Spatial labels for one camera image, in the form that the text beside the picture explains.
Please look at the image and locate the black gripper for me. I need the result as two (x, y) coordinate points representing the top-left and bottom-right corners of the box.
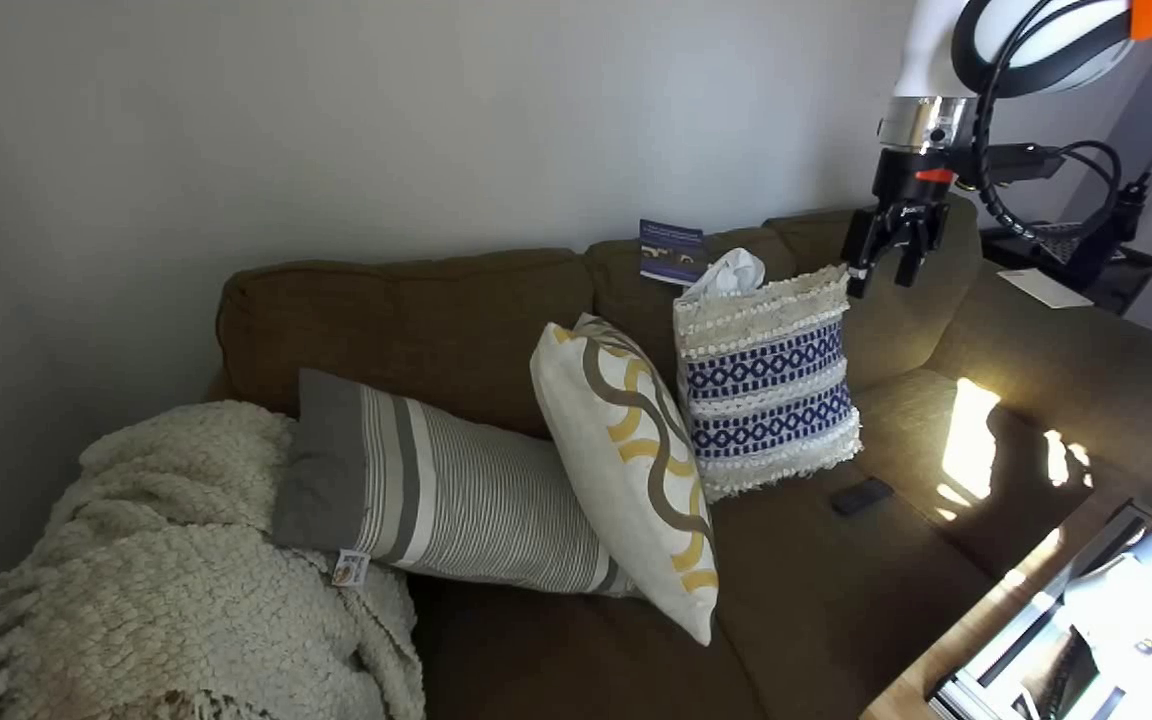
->
(840, 147), (956, 301)

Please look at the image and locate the black remote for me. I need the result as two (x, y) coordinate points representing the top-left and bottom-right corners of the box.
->
(829, 477), (892, 516)

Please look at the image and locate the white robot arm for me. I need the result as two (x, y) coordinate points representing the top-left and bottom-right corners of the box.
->
(840, 0), (1152, 294)

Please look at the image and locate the blue and white pillow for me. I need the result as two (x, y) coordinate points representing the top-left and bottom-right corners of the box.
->
(672, 262), (865, 499)

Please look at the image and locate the white yellow wave pillow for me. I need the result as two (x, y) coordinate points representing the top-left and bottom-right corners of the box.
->
(529, 315), (722, 647)

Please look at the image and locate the grey striped pillow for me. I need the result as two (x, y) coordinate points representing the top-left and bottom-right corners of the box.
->
(272, 367), (632, 594)

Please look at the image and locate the white paper on armrest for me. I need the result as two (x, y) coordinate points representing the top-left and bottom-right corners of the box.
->
(1002, 266), (1093, 311)

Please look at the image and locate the brown fabric sofa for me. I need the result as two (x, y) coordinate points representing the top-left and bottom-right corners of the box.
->
(215, 198), (1152, 720)

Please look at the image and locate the black stand behind sofa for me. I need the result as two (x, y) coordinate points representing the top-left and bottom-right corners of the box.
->
(981, 11), (1152, 315)

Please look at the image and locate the wooden side table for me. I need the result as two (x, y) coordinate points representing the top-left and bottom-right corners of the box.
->
(861, 492), (1152, 720)

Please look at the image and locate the cream knitted blanket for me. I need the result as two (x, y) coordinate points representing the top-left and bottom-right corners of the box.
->
(0, 400), (428, 720)

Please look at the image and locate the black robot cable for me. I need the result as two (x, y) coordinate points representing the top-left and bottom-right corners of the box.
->
(949, 0), (1152, 276)

